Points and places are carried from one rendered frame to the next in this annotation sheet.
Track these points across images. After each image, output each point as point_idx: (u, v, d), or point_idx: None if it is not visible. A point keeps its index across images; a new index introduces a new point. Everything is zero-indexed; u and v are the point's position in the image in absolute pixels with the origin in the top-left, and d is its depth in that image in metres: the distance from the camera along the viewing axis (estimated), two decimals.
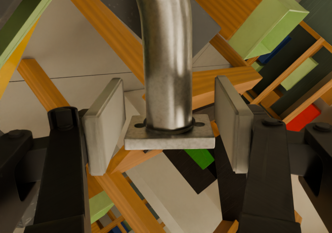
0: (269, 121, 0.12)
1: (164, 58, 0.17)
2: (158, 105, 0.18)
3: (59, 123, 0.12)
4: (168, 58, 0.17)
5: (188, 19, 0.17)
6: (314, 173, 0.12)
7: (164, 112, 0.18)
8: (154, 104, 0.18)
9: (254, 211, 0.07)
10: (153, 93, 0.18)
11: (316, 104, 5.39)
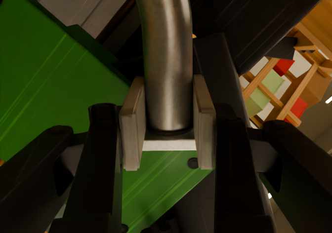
0: (229, 119, 0.12)
1: (164, 59, 0.17)
2: (158, 106, 0.18)
3: (99, 119, 0.13)
4: (168, 60, 0.17)
5: (188, 20, 0.17)
6: (271, 169, 0.12)
7: (164, 113, 0.18)
8: (154, 105, 0.18)
9: (226, 209, 0.07)
10: (153, 95, 0.18)
11: None
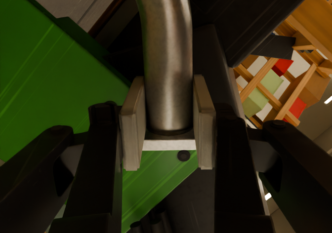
0: (229, 119, 0.12)
1: (164, 59, 0.17)
2: (158, 106, 0.18)
3: (99, 119, 0.13)
4: (168, 60, 0.17)
5: (188, 20, 0.17)
6: (271, 169, 0.12)
7: (164, 113, 0.18)
8: (154, 105, 0.18)
9: (226, 209, 0.07)
10: (153, 94, 0.18)
11: None
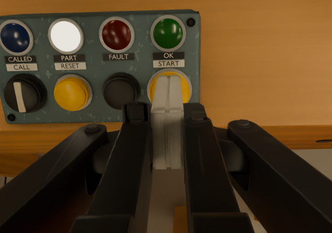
0: (196, 119, 0.13)
1: None
2: None
3: (131, 117, 0.13)
4: None
5: None
6: (236, 168, 0.12)
7: None
8: None
9: (202, 209, 0.07)
10: None
11: None
